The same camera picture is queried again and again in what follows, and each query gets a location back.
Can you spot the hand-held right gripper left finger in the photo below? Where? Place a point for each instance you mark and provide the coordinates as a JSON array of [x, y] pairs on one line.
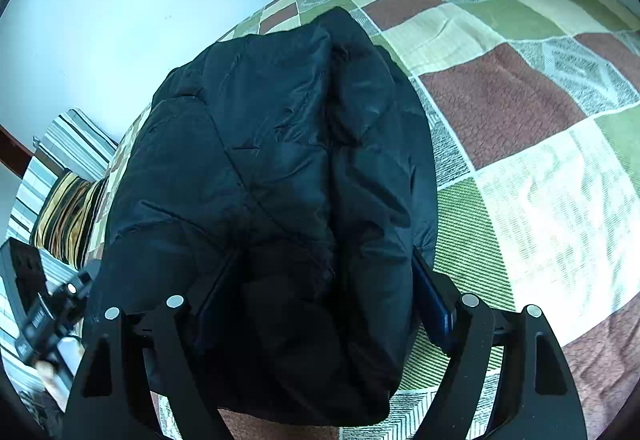
[[216, 291]]

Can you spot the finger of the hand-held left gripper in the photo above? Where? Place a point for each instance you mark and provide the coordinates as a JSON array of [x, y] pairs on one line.
[[75, 292]]

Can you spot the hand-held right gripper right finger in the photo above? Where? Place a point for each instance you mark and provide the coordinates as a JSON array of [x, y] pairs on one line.
[[434, 302]]

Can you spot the black puffer jacket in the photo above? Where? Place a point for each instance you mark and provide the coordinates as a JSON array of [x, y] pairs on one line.
[[280, 154]]

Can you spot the yellow striped pillow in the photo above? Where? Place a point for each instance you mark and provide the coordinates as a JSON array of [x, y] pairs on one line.
[[67, 215]]

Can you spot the brown wooden headboard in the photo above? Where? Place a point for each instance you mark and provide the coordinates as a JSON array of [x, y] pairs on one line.
[[14, 152]]

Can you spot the grey striped pillow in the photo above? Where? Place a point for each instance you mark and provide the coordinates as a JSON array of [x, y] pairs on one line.
[[75, 139]]

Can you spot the checkered patchwork bed blanket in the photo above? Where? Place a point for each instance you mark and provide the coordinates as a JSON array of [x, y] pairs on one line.
[[525, 119]]

